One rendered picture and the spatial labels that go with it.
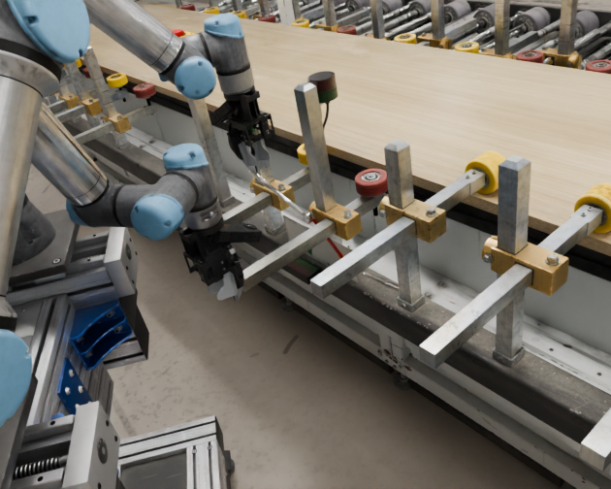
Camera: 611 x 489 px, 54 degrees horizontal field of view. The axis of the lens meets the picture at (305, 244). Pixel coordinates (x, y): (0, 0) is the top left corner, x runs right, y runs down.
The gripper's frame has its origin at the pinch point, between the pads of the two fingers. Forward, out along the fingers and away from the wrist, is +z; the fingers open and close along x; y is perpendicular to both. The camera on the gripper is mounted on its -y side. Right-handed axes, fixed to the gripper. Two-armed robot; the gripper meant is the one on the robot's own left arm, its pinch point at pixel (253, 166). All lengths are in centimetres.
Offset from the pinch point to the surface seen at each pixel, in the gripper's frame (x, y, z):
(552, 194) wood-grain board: 35, 57, 7
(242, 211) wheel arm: -3.9, -4.1, 12.3
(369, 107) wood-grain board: 50, -11, 7
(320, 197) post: 6.0, 16.2, 6.3
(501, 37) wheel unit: 115, -10, 7
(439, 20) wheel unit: 116, -38, 4
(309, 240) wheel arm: -2.6, 20.9, 11.5
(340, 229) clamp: 5.2, 22.7, 12.3
